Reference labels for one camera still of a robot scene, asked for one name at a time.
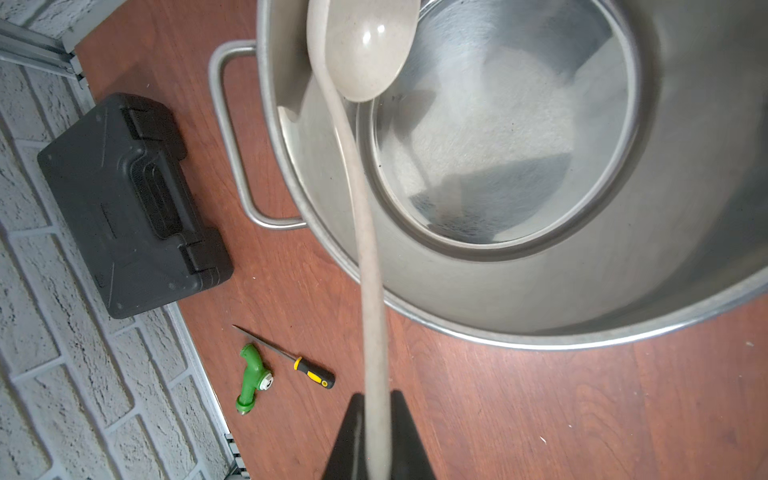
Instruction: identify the green plastic hose nozzle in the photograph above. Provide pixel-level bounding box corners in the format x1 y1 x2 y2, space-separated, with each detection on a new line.
236 344 274 415

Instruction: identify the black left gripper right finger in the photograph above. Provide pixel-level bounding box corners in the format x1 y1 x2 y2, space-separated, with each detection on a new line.
391 390 436 480

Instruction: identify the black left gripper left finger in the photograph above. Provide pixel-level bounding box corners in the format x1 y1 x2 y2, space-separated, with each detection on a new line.
322 393 366 480

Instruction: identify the beige plastic ladle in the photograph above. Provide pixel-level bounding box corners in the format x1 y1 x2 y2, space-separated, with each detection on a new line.
306 0 420 479

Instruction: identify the aluminium corner post left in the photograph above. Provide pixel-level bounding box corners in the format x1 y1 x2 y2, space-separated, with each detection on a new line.
1 20 84 81

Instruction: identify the yellow black screwdriver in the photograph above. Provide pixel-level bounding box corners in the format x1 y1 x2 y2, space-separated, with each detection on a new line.
232 325 336 389

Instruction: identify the black plastic tool case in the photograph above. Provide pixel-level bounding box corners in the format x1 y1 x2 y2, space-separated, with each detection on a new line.
37 93 234 319

